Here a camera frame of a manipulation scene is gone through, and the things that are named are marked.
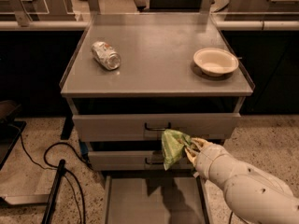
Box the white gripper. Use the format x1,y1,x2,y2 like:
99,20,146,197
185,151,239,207
185,137,233,181

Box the green jalapeno chip bag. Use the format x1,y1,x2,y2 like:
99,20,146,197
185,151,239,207
162,129,192,170

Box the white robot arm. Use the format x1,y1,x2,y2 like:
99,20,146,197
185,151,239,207
185,138,299,224

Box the bottom grey open drawer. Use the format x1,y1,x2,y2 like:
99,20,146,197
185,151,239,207
102,176,213,224

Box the grey drawer cabinet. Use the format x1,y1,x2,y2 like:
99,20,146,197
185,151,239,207
59,12,256,224

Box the middle grey drawer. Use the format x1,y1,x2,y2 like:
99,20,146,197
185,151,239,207
87,149,224,172

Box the top grey drawer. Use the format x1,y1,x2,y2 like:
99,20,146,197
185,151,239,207
73,113,240,142

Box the white paper bowl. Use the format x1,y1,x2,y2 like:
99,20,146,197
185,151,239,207
193,48,239,77

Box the crushed silver soda can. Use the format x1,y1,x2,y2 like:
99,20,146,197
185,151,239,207
92,41,121,70

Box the black bar on floor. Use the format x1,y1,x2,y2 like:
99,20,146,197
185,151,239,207
42,160,65,224

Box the dark object left edge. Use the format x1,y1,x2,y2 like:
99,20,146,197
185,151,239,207
0,100,26,170

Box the black middle drawer handle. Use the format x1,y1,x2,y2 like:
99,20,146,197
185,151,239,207
144,158,164,165

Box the black drawer handle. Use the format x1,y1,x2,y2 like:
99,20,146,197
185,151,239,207
144,158,164,165
144,122,172,132

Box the black top drawer handle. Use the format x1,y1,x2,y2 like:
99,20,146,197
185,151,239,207
144,122,172,132

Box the black cable right floor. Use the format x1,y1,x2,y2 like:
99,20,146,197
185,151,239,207
227,210,250,224

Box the black cable floor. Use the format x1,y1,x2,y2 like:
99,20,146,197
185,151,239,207
8,123,92,224
227,210,250,224

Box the white horizontal rail pipe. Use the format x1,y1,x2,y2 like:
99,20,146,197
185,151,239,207
0,20,299,31

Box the black cable left floor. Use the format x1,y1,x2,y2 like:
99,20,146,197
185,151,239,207
8,123,92,224

